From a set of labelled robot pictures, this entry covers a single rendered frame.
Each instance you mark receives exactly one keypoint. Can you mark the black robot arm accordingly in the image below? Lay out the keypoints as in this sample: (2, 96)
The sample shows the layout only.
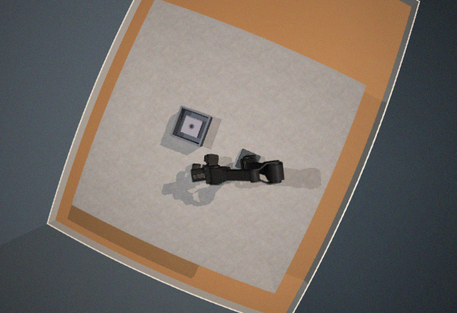
(250, 171)

